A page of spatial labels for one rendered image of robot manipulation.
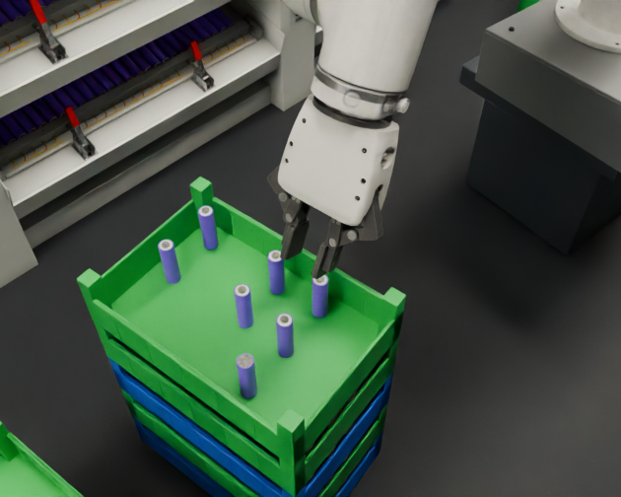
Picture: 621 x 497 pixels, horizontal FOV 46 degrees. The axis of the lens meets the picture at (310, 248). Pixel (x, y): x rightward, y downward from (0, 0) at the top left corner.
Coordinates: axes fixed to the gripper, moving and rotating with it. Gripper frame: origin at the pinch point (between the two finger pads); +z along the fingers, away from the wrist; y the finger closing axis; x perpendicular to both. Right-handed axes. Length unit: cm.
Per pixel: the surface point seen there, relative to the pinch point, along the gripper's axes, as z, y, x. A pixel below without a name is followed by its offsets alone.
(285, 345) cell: 12.4, -0.5, -0.1
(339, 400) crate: 13.6, -8.9, 1.2
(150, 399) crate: 29.9, 14.3, 2.2
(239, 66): 7, 55, -57
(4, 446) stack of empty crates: 36.5, 24.1, 15.7
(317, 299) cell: 8.7, -0.1, -5.5
